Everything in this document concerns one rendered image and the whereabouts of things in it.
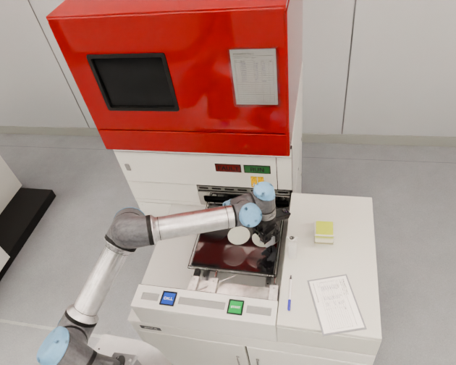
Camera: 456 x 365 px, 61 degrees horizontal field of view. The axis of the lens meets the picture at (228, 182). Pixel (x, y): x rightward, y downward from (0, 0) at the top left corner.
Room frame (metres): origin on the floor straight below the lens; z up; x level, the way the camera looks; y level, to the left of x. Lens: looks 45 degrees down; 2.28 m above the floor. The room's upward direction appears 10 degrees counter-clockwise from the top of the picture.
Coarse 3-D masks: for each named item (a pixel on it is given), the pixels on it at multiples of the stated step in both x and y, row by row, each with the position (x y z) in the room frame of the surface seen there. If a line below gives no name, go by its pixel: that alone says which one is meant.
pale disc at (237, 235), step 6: (234, 228) 1.08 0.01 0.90; (240, 228) 1.07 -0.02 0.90; (246, 228) 1.07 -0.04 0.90; (228, 234) 1.05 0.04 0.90; (234, 234) 1.05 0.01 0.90; (240, 234) 1.04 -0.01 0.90; (246, 234) 1.03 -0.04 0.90; (234, 240) 1.01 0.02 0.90; (240, 240) 1.01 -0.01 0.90; (246, 240) 1.00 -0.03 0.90
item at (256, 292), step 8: (200, 280) 0.86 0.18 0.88; (224, 288) 0.80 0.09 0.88; (232, 288) 0.80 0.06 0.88; (240, 288) 0.79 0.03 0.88; (248, 288) 0.78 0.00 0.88; (256, 288) 0.78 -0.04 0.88; (264, 288) 0.77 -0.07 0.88; (248, 296) 0.75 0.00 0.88; (256, 296) 0.74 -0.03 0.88; (264, 296) 0.74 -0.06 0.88
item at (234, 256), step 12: (216, 204) 1.24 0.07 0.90; (228, 228) 1.08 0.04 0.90; (204, 240) 1.04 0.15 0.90; (216, 240) 1.03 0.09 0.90; (228, 240) 1.02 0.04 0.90; (252, 240) 0.99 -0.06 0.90; (204, 252) 0.98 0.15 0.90; (216, 252) 0.97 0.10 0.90; (228, 252) 0.96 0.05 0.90; (240, 252) 0.95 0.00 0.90; (252, 252) 0.94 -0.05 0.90; (264, 252) 0.93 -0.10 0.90; (192, 264) 0.93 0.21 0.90; (204, 264) 0.92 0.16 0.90; (216, 264) 0.91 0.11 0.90; (228, 264) 0.90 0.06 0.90; (240, 264) 0.89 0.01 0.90; (252, 264) 0.88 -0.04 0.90; (264, 264) 0.87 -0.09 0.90
